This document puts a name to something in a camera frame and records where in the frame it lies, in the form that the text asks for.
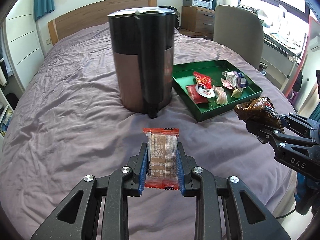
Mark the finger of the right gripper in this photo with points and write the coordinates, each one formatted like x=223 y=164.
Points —
x=303 y=136
x=297 y=122

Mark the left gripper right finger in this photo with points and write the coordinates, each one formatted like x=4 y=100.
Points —
x=225 y=207

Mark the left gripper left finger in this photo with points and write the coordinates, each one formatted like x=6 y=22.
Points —
x=98 y=206

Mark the brown patterned snack bag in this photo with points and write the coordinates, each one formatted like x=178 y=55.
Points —
x=260 y=110

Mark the beige sesame candy packet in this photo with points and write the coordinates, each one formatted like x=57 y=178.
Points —
x=237 y=93

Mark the blue silver snack bag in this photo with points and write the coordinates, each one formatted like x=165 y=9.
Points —
x=236 y=79

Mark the clear red cracker packet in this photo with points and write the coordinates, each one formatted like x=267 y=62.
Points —
x=162 y=151

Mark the pink striped snack packet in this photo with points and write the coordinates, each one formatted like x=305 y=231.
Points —
x=221 y=96

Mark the red white spicy snack pouch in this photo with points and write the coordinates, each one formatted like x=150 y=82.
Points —
x=204 y=85

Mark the red rectangular snack packet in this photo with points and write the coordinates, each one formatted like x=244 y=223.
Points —
x=194 y=95

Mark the pink cartoon character packet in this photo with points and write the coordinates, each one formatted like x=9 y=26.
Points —
x=226 y=84

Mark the purple bed sheet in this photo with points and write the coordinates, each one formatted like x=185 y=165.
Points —
x=70 y=122

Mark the green metal tray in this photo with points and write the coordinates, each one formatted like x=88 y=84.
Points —
x=183 y=76

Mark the beige office chair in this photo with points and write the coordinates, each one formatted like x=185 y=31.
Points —
x=241 y=31

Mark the white open wardrobe shelf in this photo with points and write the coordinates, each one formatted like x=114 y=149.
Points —
x=6 y=109

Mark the wooden nightstand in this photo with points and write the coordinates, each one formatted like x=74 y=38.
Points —
x=197 y=22

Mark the black backpack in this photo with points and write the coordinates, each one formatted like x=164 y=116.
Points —
x=177 y=23

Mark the grey printer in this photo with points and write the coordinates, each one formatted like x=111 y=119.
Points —
x=199 y=3

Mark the wooden headboard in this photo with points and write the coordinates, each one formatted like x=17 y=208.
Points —
x=90 y=15

